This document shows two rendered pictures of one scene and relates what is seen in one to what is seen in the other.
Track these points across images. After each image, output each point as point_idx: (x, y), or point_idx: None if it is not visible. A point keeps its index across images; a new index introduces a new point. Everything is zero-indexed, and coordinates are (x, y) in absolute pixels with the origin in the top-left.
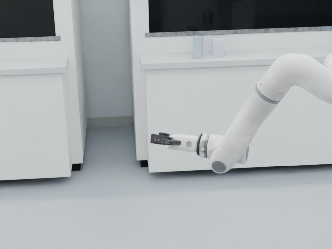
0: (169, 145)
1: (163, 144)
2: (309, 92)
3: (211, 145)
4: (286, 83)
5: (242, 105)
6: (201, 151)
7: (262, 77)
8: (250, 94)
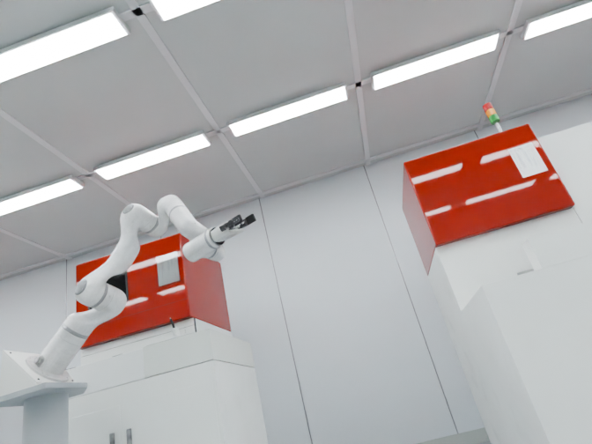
0: (242, 227)
1: (247, 225)
2: (166, 223)
3: None
4: None
5: (193, 217)
6: None
7: (183, 203)
8: (188, 210)
